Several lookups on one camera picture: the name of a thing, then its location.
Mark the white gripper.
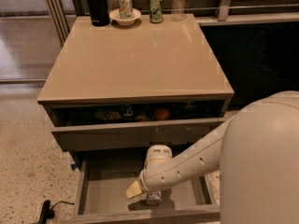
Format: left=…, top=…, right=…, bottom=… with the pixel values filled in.
left=125, top=170, right=149, bottom=199

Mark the clear blue label plastic bottle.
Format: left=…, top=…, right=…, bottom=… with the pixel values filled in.
left=146, top=191, right=162, bottom=206

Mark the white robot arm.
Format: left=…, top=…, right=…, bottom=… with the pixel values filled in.
left=126, top=91, right=299, bottom=224

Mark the grey middle drawer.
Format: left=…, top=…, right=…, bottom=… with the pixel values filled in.
left=63, top=148, right=220, bottom=224

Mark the grey drawer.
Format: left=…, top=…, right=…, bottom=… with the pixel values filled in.
left=63, top=148, right=220, bottom=224
left=52, top=99, right=227, bottom=152

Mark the grey top drawer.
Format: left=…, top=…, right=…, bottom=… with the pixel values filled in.
left=52, top=99, right=227, bottom=152

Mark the orange fruit in drawer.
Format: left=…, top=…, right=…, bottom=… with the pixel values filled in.
left=154, top=107, right=171, bottom=120

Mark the black snack bag in drawer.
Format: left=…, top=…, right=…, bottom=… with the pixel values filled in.
left=94, top=105, right=151, bottom=123

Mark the tan top drawer cabinet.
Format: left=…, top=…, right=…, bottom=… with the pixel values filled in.
left=36, top=13, right=235, bottom=161

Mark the clear water bottle at back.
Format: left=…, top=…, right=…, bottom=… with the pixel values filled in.
left=171, top=0, right=186, bottom=21

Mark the white ceramic bowl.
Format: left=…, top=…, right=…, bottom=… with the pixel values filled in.
left=108, top=7, right=142, bottom=27

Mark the green can in bowl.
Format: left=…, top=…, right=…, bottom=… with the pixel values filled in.
left=118, top=0, right=133, bottom=20

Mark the green soda can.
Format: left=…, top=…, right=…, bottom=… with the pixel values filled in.
left=149, top=0, right=163, bottom=23

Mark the black insulated flask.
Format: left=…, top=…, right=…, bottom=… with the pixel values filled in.
left=87, top=0, right=110, bottom=26

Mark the metal railing shelf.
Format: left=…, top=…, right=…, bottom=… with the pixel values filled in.
left=195, top=0, right=299, bottom=26

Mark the black cable plug on floor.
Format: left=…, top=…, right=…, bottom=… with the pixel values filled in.
left=36, top=200, right=74, bottom=224

